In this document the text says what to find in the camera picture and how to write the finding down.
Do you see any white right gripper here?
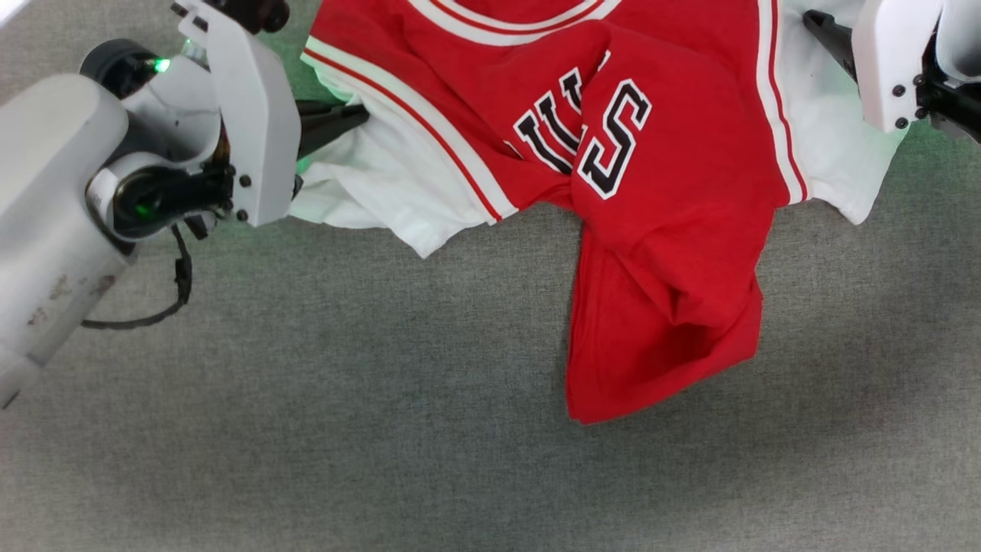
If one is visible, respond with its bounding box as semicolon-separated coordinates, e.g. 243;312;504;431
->
802;0;981;146

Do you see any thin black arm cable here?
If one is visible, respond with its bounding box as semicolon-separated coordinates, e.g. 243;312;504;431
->
80;222;193;331

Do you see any red and white jersey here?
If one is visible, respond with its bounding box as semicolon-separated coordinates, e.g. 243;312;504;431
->
290;0;913;425

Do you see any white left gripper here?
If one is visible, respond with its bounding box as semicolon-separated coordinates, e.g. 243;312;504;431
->
80;0;371;245

